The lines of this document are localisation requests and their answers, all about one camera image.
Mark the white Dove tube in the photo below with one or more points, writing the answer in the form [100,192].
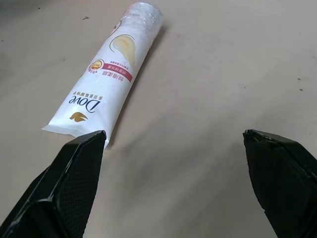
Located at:
[106,81]

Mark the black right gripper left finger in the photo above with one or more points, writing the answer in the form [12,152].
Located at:
[62,183]

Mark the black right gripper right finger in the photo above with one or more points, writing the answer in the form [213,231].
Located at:
[277,178]

